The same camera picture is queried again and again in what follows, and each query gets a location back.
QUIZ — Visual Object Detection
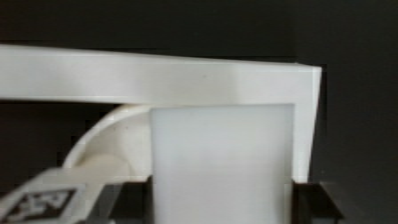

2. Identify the white round stool seat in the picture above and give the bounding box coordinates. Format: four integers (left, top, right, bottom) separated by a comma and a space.
63, 104, 153, 179

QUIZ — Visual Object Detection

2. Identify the white front fence rail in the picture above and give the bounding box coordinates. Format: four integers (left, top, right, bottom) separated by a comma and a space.
0, 44, 320, 105

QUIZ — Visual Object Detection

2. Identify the white stool leg with tag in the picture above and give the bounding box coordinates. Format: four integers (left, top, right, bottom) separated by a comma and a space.
0, 167, 130, 224

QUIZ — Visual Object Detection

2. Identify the white fence rail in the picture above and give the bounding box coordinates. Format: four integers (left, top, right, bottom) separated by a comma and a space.
0, 44, 320, 105
294, 66, 322, 183

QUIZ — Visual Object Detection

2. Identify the white right fence rail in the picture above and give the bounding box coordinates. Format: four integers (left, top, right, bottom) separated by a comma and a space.
294, 66, 322, 183

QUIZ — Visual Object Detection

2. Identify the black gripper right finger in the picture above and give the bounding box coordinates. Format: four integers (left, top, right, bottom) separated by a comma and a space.
292, 183, 344, 224

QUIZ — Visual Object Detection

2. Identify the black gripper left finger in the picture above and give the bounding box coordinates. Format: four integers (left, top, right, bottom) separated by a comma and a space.
107, 179, 153, 224

